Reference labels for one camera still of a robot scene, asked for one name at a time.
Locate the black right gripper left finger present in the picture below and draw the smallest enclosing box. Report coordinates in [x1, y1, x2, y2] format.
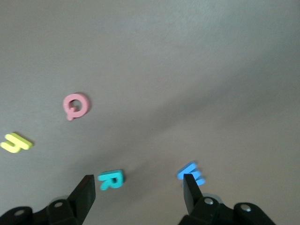
[0, 174, 96, 225]

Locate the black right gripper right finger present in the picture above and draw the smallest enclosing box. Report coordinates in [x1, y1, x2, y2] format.
[179, 173, 274, 225]

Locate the blue foam letter W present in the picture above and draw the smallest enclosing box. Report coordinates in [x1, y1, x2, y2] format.
[176, 161, 207, 187]

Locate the pink foam letter Q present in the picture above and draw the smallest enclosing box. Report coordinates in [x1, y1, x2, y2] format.
[62, 92, 90, 121]

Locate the teal foam letter R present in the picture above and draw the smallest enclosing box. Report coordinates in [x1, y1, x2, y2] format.
[97, 170, 125, 191]

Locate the yellow foam small h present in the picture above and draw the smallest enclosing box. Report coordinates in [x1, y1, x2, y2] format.
[0, 132, 33, 154]

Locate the brown table mat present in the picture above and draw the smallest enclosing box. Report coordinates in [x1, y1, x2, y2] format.
[0, 0, 300, 225]

